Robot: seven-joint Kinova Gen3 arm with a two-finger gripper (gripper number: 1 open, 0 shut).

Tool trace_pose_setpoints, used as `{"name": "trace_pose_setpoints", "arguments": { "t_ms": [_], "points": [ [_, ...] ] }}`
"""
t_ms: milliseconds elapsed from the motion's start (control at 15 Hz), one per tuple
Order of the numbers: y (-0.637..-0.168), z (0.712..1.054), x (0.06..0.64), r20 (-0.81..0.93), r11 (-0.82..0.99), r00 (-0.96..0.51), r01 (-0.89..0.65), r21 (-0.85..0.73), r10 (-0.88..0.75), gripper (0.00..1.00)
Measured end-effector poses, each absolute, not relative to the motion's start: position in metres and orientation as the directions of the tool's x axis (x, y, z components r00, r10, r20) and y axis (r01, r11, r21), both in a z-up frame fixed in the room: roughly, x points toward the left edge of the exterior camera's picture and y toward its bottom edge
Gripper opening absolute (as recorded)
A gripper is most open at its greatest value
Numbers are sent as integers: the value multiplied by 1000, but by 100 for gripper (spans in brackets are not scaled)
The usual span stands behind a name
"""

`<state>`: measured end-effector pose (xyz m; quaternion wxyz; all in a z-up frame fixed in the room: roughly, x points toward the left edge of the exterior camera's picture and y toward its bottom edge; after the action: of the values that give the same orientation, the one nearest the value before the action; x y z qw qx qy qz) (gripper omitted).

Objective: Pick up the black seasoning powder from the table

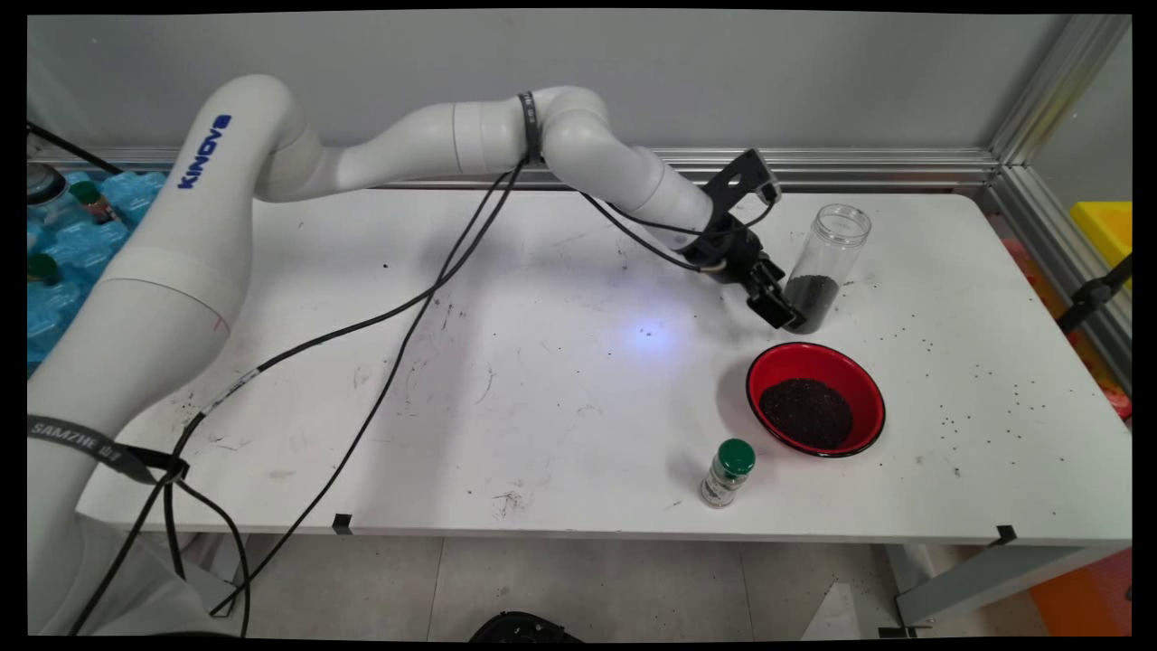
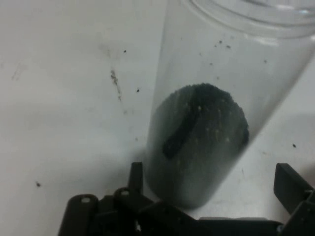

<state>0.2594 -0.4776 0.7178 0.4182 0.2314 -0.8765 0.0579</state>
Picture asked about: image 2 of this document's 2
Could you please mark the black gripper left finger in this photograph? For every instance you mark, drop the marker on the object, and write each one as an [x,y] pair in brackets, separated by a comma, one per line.
[98,216]

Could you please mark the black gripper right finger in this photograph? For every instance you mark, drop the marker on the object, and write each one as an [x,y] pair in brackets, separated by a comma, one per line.
[297,209]

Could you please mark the black seeds heap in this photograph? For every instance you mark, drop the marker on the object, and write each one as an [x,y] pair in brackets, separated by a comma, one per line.
[209,147]

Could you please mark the tall clear plastic jar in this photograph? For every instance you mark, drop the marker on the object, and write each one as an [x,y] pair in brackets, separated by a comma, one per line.
[221,61]

